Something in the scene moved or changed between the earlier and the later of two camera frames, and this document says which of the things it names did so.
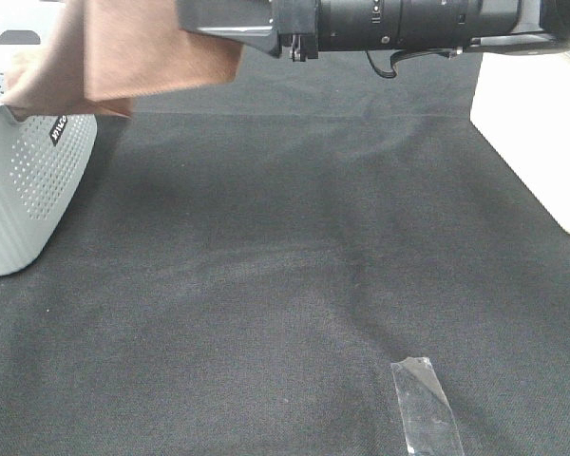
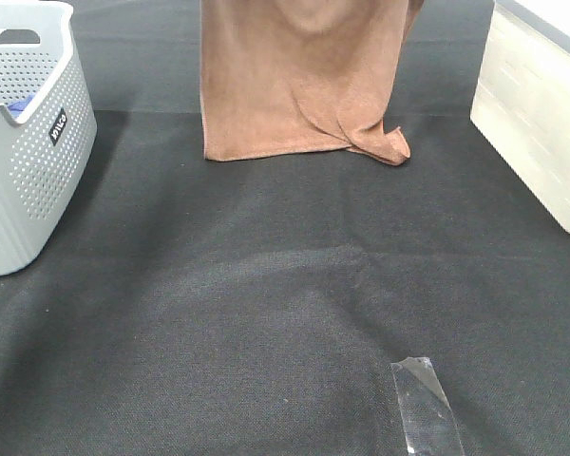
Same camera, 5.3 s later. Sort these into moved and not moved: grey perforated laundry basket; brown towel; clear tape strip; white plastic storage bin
Moved: brown towel
Not moved: grey perforated laundry basket; white plastic storage bin; clear tape strip
